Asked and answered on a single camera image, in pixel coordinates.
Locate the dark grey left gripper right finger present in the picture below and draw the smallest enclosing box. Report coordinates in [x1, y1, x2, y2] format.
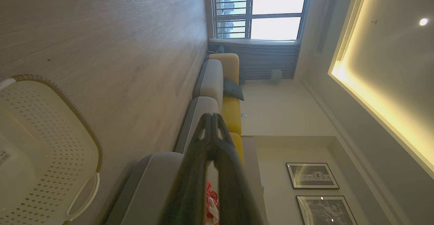
[214, 113, 267, 225]

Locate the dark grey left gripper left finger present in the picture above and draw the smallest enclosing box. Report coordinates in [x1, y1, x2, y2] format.
[159, 113, 213, 225]

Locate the red knitted garment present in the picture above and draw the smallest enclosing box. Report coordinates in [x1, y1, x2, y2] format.
[205, 179, 220, 225]

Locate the cream perforated laundry basket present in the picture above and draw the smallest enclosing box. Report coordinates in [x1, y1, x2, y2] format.
[0, 75, 102, 225]

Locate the framed black-and-white picture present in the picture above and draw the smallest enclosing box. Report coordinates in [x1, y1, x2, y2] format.
[296, 195, 358, 225]
[286, 163, 340, 190]

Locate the large teal cushion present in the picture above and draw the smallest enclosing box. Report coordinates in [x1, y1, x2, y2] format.
[223, 77, 244, 102]

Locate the yellow and grey sectional sofa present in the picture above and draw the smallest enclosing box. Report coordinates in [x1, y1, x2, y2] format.
[102, 53, 268, 225]

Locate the grey-brown curtain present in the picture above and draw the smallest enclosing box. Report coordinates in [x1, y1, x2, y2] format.
[208, 39, 300, 80]

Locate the window with metal railing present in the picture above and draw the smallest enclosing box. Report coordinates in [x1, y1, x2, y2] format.
[211, 0, 311, 42]

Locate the long ceiling air vent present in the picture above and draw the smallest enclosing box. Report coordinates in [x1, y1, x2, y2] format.
[336, 0, 370, 62]

